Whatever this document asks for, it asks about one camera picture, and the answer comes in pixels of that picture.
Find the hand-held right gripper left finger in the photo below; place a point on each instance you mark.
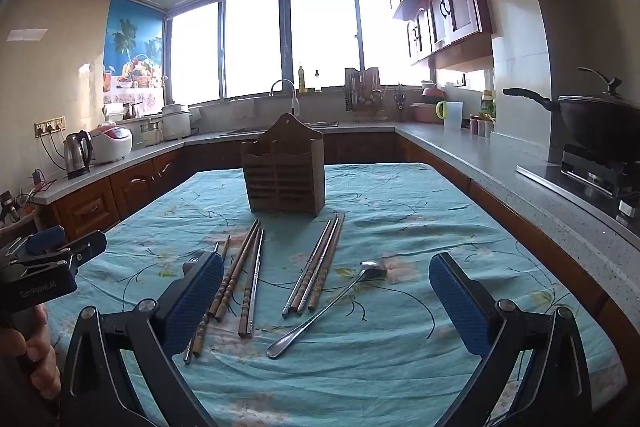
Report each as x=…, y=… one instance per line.
x=197, y=302

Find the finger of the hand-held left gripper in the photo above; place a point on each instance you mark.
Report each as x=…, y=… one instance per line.
x=85, y=247
x=46, y=239

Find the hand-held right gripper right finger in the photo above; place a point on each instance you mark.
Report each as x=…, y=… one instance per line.
x=460, y=302

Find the long metal spoon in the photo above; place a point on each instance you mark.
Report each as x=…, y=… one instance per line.
x=330, y=302

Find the wooden utensil holder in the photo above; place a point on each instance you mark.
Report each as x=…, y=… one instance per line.
x=282, y=172

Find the person's left hand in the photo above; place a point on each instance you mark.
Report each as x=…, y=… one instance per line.
x=42, y=357

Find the steel electric kettle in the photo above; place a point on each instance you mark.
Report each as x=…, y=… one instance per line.
x=77, y=154

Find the pink white rice cooker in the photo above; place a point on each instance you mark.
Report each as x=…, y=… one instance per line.
x=112, y=144

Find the teal floral tablecloth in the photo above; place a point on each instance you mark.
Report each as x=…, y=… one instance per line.
x=400, y=207

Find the small metal coffee pot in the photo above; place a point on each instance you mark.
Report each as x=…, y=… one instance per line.
x=131, y=109

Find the grey kitchen countertop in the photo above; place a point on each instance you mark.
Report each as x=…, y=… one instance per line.
x=500, y=157

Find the white electric pot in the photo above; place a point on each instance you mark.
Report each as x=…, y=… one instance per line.
x=176, y=122

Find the row of seasoning jars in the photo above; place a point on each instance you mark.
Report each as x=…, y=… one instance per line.
x=481, y=127

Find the gas stove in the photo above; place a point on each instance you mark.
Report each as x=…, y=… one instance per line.
x=590, y=179

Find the pink plastic basin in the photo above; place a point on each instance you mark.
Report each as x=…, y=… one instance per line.
x=424, y=113

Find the cooking oil bottle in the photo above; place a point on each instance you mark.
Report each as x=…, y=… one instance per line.
x=487, y=104

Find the fruit print window blind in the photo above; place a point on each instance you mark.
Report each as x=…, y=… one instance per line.
x=132, y=47

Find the pink bowl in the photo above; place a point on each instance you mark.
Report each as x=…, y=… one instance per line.
x=433, y=94

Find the curved kitchen faucet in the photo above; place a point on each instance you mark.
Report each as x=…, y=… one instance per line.
x=292, y=99

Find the dish drying rack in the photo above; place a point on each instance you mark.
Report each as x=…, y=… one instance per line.
x=365, y=97

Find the black wok with lid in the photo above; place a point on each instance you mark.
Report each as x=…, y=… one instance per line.
x=600, y=122

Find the yellow dish soap bottle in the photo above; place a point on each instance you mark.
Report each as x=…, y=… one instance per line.
x=302, y=81

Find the kitchen window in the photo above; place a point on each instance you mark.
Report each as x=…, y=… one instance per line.
x=320, y=37

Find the wall power socket strip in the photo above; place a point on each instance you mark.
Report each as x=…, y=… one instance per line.
x=50, y=126

